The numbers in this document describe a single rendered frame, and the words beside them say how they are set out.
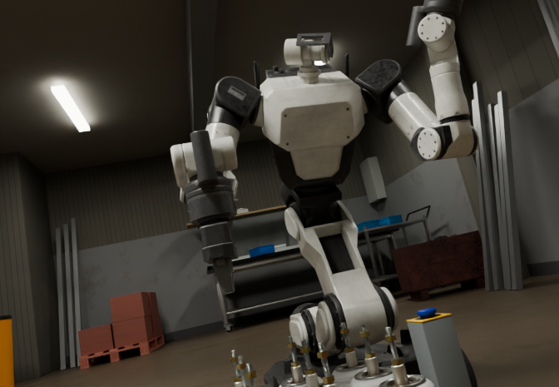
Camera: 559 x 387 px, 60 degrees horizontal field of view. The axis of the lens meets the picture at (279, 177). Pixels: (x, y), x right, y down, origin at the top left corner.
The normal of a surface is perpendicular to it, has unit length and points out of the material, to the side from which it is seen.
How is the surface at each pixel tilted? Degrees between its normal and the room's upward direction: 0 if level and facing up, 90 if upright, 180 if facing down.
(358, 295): 54
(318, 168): 127
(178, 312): 90
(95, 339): 90
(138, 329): 90
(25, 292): 90
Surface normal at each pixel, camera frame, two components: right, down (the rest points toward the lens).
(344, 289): 0.00, -0.76
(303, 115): 0.13, 0.40
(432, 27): -0.47, 0.00
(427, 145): -0.90, 0.11
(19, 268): 0.16, -0.25
